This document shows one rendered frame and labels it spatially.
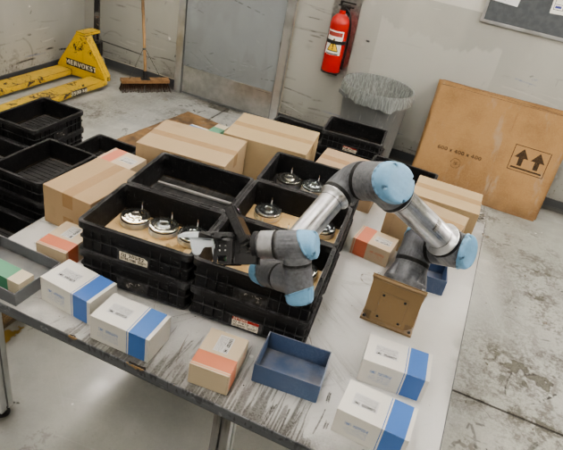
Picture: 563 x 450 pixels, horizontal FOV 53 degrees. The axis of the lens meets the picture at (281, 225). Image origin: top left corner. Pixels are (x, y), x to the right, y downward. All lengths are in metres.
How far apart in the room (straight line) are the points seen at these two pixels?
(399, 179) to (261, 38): 3.68
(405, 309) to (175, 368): 0.77
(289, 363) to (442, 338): 0.58
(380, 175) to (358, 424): 0.67
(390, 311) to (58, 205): 1.26
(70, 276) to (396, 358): 1.04
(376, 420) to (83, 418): 1.32
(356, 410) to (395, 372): 0.22
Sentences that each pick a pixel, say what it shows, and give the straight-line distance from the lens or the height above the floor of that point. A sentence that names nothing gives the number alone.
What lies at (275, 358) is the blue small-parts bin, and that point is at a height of 0.70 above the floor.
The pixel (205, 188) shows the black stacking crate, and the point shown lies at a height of 0.83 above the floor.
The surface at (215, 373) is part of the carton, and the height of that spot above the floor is 0.77.
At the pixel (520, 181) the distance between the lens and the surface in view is 4.73.
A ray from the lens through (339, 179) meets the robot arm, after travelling 1.66.
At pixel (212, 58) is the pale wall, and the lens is 5.40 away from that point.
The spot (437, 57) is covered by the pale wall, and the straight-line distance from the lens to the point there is 4.76.
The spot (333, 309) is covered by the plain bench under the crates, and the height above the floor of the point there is 0.70.
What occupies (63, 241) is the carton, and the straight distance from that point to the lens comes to 2.08.
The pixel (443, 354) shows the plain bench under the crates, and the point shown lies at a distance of 2.01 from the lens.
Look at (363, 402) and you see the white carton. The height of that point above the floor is 0.79.
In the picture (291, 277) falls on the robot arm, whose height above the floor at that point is 1.12.
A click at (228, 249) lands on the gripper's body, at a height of 1.13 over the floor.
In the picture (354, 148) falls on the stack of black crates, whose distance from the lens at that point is 3.69.
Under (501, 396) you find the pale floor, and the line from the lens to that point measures 3.06.
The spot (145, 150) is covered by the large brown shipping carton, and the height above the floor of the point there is 0.87.
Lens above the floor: 1.97
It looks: 32 degrees down
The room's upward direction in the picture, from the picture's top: 11 degrees clockwise
